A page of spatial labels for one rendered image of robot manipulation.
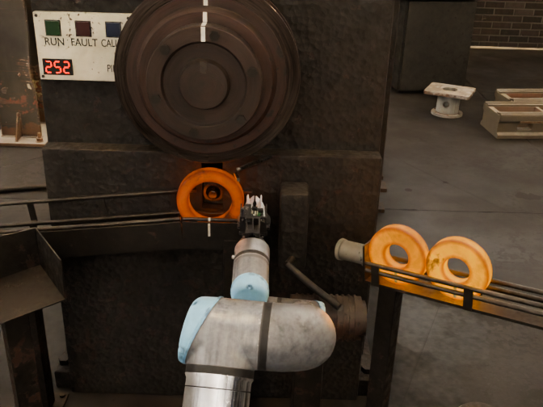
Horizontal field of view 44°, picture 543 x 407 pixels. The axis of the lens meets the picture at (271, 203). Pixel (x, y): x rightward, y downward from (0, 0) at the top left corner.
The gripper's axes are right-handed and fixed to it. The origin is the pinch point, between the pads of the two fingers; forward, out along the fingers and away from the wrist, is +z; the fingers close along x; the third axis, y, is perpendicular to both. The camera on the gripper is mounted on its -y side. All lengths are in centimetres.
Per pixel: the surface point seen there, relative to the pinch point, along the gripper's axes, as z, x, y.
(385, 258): -21.1, -34.6, 0.6
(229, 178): 0.3, 7.1, 7.9
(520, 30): 559, -286, -237
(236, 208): -2.5, 5.1, -0.6
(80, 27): 22, 47, 41
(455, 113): 293, -147, -171
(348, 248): -15.8, -25.5, -1.4
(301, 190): -1.5, -12.9, 5.9
